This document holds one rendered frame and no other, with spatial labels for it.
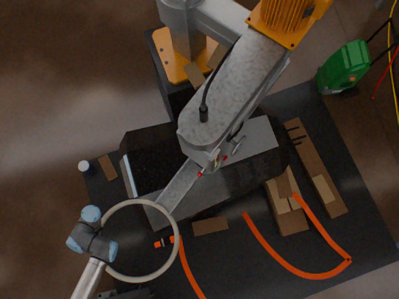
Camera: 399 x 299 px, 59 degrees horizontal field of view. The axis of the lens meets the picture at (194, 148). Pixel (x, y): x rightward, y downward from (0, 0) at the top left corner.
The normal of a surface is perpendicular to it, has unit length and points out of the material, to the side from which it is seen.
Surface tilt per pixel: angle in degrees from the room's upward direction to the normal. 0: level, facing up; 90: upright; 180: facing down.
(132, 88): 0
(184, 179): 2
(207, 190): 45
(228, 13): 0
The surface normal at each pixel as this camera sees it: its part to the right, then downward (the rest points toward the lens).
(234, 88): -0.04, -0.25
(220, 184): 0.21, 0.46
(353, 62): -0.58, -0.16
